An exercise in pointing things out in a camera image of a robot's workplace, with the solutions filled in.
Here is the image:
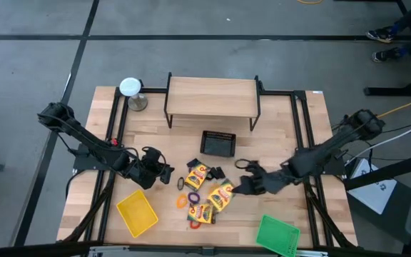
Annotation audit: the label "yellow plastic mesh basket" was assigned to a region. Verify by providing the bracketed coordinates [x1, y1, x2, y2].
[116, 188, 159, 239]

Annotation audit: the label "black plastic mesh basket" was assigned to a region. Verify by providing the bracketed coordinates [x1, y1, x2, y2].
[200, 130, 237, 158]

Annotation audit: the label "white mushroom lamp brass base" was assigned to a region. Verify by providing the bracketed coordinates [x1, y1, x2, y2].
[118, 77, 149, 112]

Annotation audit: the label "yellow floor cable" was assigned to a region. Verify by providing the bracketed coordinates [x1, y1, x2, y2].
[376, 91, 411, 119]

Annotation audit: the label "yellow green crayon box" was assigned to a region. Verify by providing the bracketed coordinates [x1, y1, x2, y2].
[207, 178, 235, 213]
[186, 201, 217, 225]
[184, 161, 212, 192]

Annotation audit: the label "person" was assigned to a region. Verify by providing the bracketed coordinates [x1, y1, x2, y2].
[365, 0, 411, 62]

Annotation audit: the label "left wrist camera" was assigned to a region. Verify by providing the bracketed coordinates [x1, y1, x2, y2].
[143, 146, 164, 162]

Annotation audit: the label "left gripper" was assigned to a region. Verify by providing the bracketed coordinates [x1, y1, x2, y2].
[126, 160, 175, 190]

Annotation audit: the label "black front rail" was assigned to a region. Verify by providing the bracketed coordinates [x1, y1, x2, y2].
[0, 239, 363, 257]

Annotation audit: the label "black desk base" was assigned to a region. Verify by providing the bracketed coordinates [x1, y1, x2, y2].
[364, 67, 411, 97]

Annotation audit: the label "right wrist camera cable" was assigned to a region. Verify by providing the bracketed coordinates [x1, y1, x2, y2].
[234, 158, 252, 170]

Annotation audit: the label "black aluminium table frame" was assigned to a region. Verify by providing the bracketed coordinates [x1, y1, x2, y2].
[62, 82, 358, 251]

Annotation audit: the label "green plastic mesh basket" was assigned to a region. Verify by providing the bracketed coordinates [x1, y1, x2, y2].
[255, 213, 301, 257]

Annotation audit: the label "white box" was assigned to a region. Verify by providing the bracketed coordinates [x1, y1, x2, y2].
[347, 158, 398, 215]

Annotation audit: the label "white cable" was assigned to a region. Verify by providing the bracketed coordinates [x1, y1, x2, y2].
[346, 116, 411, 166]

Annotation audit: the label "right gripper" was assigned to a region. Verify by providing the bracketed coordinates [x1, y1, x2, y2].
[232, 161, 295, 196]

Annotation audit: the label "wooden riser shelf black legs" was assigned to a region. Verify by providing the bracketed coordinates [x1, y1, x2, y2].
[163, 72, 263, 132]

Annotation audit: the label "black diagonal bar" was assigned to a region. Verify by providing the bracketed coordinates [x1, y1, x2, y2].
[343, 149, 411, 191]

